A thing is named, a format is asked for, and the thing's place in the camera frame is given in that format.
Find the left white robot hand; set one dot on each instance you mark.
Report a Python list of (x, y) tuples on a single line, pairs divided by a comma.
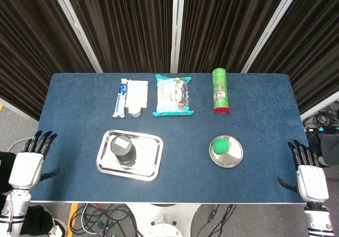
[(25, 168)]

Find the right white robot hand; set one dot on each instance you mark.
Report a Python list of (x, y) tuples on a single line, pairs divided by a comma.
[(312, 181)]

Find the green ball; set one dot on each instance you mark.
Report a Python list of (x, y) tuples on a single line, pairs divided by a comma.
[(221, 146)]

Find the black cylindrical jar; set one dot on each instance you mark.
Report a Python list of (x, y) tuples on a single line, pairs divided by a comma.
[(122, 148)]

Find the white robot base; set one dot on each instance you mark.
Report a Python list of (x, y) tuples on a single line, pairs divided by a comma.
[(164, 218)]

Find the black power strip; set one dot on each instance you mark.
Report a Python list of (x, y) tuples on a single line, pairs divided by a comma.
[(320, 129)]

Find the white black shoe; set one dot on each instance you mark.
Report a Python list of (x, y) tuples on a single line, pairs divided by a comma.
[(59, 227)]

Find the round steel plate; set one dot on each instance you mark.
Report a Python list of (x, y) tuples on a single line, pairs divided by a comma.
[(230, 159)]

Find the blue white toothpaste tube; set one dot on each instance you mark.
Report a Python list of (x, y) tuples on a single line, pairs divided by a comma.
[(120, 99)]

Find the dark brown curtain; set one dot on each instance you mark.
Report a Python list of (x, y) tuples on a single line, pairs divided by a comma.
[(26, 49), (312, 49), (127, 25), (219, 22)]

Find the small white jar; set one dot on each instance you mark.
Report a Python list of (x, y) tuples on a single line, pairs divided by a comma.
[(135, 112)]

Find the rectangular steel tray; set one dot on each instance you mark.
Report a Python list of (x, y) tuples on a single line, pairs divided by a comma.
[(148, 157)]

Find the blue felt table cover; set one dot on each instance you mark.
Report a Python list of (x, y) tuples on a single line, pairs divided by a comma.
[(185, 184)]

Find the green chips can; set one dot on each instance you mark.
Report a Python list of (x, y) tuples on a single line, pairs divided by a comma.
[(220, 91)]

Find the white flat package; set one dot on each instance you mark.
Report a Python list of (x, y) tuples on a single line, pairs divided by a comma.
[(137, 92)]

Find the teal snack bag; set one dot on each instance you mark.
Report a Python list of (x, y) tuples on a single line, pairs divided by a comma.
[(172, 96)]

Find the white partition post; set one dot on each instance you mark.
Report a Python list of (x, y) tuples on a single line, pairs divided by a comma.
[(177, 28), (76, 28), (270, 28)]

